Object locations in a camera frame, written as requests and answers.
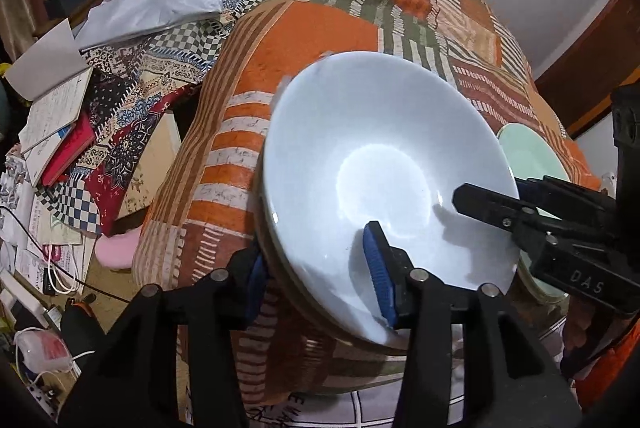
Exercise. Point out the grey open notebook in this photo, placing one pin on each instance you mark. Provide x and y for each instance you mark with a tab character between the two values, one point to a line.
45	58

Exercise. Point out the white bowl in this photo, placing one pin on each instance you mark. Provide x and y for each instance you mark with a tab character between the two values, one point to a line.
350	133

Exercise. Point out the orange striped patchwork blanket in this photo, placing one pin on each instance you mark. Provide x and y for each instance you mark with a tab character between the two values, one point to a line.
310	33

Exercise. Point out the red book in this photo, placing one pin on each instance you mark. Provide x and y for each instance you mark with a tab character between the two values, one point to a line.
70	153

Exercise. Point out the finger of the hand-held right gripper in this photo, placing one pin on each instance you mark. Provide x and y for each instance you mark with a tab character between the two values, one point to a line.
490	208
570	200

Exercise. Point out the green plate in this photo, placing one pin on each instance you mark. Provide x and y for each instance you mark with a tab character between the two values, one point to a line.
525	153

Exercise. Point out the wooden wardrobe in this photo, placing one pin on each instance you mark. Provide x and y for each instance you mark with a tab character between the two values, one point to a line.
600	53

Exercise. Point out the pile of white papers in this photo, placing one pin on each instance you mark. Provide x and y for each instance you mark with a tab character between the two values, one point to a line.
35	218

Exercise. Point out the white power strip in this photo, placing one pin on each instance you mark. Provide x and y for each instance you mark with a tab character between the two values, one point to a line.
22	298

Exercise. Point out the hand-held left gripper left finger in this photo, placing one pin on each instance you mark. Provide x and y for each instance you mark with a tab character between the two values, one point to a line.
256	288

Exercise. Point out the checkered patterned quilt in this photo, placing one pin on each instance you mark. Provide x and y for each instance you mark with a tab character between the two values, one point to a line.
150	73

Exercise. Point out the pink slipper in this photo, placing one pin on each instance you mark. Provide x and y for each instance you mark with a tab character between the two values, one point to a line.
117	248

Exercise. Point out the person's right hand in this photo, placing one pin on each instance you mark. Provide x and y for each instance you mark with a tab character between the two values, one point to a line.
582	338

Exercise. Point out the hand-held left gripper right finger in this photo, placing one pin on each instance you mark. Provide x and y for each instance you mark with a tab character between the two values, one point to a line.
377	273

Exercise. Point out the light blue cloth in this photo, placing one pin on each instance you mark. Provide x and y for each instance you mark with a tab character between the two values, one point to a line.
160	3

